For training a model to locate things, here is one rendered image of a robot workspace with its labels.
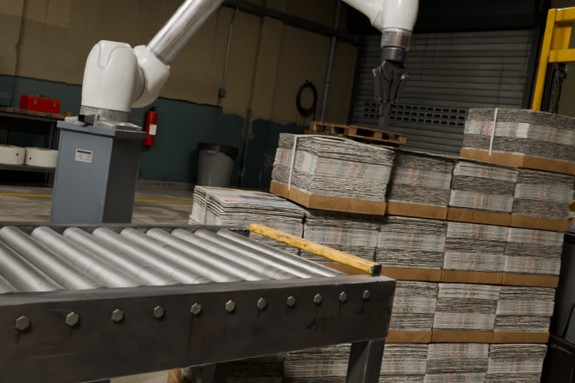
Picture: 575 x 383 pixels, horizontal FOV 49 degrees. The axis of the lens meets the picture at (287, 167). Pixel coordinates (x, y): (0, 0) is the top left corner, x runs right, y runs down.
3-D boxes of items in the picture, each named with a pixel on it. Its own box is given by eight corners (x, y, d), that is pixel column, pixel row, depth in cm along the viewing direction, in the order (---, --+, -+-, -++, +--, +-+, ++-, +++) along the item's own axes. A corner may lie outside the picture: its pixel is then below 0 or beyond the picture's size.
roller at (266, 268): (180, 248, 155) (186, 228, 155) (309, 305, 119) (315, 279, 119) (163, 246, 151) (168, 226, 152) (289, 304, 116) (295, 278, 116)
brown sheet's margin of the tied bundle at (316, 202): (289, 199, 219) (292, 186, 218) (363, 207, 229) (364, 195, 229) (307, 208, 204) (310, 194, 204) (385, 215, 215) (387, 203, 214)
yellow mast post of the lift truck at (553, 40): (489, 356, 319) (547, 9, 310) (503, 356, 323) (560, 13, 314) (502, 364, 311) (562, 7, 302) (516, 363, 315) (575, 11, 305)
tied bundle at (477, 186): (392, 204, 265) (400, 150, 264) (448, 210, 277) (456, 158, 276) (448, 221, 231) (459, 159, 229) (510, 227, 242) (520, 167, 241)
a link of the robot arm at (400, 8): (417, 30, 189) (412, 37, 202) (424, -22, 188) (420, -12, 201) (380, 25, 190) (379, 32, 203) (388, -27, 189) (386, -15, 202)
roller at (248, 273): (137, 234, 147) (146, 251, 149) (261, 291, 111) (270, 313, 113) (155, 222, 149) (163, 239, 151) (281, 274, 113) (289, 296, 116)
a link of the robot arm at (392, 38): (376, 29, 197) (374, 49, 197) (393, 26, 189) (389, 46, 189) (401, 35, 200) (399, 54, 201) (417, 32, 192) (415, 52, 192)
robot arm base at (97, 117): (54, 120, 192) (56, 102, 192) (95, 124, 214) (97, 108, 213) (107, 128, 188) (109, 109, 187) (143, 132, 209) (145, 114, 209)
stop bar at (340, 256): (257, 230, 166) (258, 223, 165) (382, 273, 133) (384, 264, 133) (247, 230, 163) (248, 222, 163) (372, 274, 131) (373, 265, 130)
